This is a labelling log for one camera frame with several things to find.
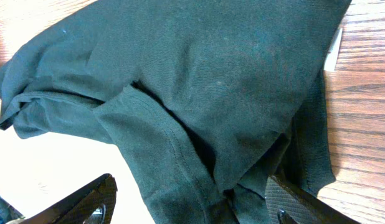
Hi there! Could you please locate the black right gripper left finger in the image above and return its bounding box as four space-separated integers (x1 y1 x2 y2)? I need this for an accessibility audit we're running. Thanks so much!
21 174 117 224

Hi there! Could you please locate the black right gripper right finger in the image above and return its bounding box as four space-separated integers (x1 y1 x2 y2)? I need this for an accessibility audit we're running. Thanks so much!
265 175 359 224

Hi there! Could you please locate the black t-shirt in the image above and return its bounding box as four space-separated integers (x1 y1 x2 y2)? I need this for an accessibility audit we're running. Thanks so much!
0 0 349 223

